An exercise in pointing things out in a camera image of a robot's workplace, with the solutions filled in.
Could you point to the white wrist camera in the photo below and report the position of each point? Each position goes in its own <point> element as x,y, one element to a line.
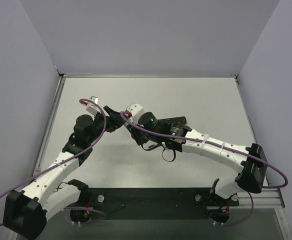
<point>136,111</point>
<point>92,105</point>

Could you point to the aluminium front rail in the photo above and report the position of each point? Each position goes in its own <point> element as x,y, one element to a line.
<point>261,198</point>

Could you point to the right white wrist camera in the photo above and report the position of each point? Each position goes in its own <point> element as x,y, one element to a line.
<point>136,111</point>

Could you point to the black tv remote control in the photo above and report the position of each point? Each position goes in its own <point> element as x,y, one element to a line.
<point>181,120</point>

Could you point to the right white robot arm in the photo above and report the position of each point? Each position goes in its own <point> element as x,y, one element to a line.
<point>247,162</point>

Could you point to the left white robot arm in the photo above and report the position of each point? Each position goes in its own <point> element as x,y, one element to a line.
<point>27,211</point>

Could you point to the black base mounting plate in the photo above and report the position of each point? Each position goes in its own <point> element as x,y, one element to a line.
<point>131,211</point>

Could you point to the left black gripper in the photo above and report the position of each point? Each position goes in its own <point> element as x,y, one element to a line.
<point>106,120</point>

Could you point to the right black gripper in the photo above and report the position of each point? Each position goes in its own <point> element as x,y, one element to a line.
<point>135,132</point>

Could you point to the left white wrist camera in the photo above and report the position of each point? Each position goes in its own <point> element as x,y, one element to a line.
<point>92,105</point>

